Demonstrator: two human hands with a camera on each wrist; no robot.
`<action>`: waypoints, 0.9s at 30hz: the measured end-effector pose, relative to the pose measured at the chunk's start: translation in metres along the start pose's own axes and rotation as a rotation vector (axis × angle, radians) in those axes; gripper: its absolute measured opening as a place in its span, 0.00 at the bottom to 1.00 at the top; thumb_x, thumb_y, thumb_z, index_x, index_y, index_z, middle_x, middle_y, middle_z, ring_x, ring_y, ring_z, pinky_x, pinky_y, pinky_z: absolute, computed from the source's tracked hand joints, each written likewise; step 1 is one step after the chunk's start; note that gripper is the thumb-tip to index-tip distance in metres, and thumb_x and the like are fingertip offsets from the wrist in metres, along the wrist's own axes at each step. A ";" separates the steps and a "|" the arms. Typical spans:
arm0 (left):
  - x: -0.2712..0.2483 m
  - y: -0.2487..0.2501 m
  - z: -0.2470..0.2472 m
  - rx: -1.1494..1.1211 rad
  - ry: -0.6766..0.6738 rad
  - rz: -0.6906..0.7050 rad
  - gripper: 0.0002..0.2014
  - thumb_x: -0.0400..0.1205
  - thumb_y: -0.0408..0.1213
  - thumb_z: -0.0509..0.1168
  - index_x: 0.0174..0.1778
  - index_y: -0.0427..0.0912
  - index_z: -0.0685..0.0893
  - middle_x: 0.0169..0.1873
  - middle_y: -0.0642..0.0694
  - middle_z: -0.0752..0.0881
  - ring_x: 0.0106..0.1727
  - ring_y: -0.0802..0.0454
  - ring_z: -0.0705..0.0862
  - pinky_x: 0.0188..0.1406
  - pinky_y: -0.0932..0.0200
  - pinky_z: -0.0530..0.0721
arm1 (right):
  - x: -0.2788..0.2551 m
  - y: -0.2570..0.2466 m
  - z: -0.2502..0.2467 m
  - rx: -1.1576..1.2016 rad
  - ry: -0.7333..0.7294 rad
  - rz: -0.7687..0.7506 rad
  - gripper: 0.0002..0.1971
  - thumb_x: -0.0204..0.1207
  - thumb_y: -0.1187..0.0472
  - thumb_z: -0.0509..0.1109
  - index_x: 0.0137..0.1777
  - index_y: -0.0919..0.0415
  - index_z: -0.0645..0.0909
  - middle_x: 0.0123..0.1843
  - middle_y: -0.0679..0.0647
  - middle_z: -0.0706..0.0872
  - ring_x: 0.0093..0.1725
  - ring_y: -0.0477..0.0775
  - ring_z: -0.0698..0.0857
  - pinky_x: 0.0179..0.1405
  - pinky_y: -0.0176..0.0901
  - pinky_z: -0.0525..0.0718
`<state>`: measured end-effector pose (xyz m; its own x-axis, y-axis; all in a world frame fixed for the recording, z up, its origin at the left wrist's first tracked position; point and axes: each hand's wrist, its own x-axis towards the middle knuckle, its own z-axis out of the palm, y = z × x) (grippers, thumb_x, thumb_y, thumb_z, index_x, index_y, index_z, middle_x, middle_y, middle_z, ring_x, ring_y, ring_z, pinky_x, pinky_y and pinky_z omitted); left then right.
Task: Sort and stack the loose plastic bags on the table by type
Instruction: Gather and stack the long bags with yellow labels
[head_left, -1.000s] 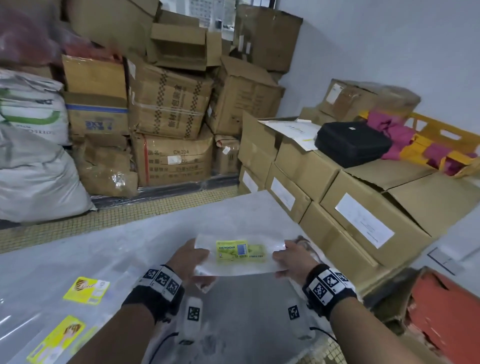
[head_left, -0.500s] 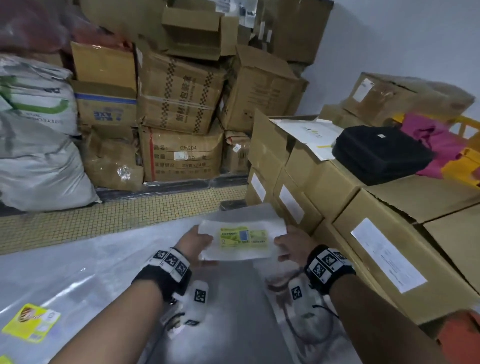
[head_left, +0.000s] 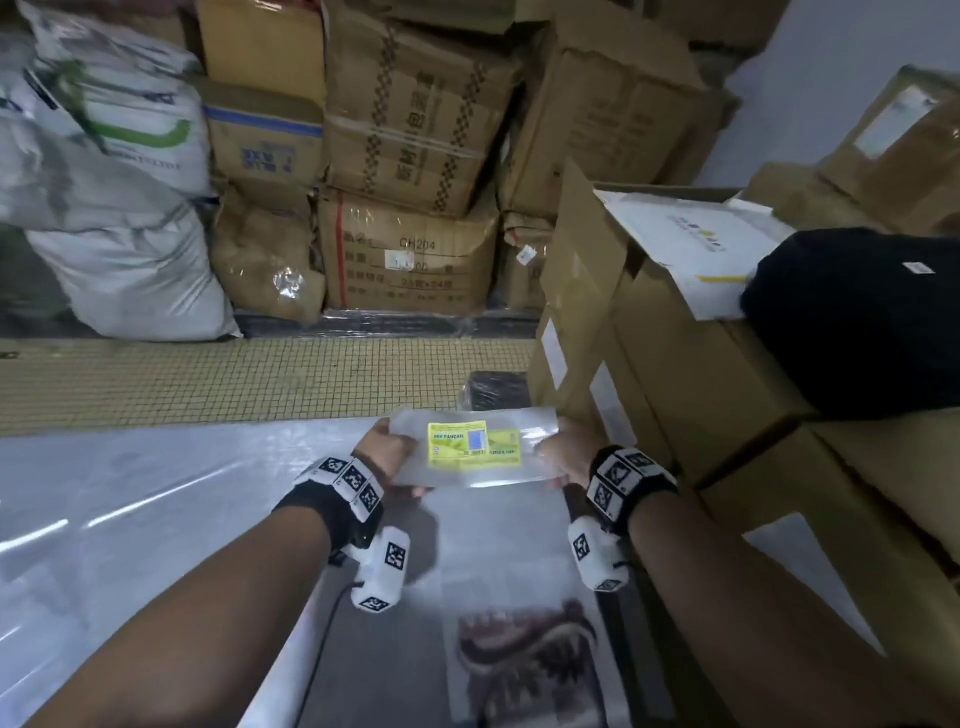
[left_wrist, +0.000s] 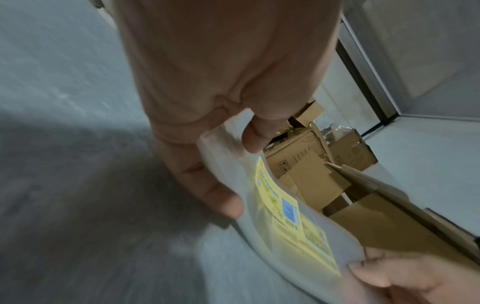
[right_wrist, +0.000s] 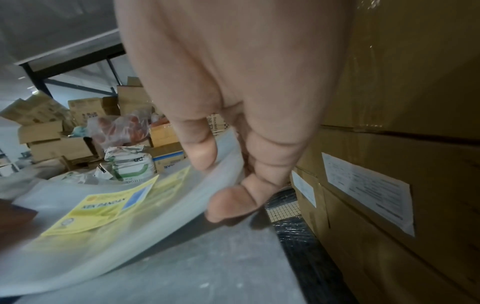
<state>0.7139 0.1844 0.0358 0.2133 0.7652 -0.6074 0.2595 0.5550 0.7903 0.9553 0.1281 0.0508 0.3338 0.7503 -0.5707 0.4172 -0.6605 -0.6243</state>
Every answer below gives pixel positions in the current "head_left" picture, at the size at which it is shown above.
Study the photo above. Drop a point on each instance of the person's right hand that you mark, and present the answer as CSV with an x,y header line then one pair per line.
x,y
577,454

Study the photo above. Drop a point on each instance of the person's left hand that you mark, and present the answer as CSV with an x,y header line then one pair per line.
x,y
382,457

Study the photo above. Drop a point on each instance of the bag pack with green label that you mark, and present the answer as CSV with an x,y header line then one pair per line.
x,y
472,446

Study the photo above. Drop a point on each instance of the stack of bagged red headbands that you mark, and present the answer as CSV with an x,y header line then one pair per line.
x,y
525,652

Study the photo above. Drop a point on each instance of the person's left forearm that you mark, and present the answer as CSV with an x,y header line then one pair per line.
x,y
195,622

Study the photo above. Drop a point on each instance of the person's right forearm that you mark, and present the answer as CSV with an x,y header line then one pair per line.
x,y
750,622

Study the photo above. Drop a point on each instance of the black marker wristband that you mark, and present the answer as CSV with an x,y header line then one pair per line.
x,y
330,499
630,487

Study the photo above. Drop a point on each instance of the black wrapped bundle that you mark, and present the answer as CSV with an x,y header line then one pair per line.
x,y
495,391

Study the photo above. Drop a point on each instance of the cardboard boxes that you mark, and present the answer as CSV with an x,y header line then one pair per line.
x,y
712,390

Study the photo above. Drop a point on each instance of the small labelled brown box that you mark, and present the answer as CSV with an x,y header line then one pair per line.
x,y
525,270

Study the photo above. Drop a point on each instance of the cardboard box with red print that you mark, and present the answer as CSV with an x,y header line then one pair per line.
x,y
412,259

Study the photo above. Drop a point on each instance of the grey table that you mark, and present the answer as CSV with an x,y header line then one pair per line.
x,y
150,487

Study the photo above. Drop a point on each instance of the torn brown cardboard box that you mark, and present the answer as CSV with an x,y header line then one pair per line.
x,y
262,255

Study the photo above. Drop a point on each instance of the white cardboard sheet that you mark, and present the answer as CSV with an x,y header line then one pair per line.
x,y
675,232

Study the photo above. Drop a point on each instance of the plain white sack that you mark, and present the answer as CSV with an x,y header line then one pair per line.
x,y
135,277

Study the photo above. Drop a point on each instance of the black fabric case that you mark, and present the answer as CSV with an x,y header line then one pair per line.
x,y
855,322

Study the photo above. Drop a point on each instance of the cardboard box with blue stripe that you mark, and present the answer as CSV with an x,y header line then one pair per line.
x,y
262,142

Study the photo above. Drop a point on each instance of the large brown cardboard box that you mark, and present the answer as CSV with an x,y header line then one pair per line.
x,y
600,112

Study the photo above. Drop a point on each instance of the cardboard box with checker pattern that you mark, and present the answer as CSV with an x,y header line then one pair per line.
x,y
420,112

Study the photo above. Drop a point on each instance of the grey-green sack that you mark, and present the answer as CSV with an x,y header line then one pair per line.
x,y
26,277

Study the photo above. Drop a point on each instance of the plain yellowish cardboard box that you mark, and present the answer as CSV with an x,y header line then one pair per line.
x,y
262,45

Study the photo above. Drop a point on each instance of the white sack with green print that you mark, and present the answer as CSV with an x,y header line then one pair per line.
x,y
142,97

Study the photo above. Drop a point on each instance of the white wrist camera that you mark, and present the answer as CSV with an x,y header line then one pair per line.
x,y
596,555
382,570

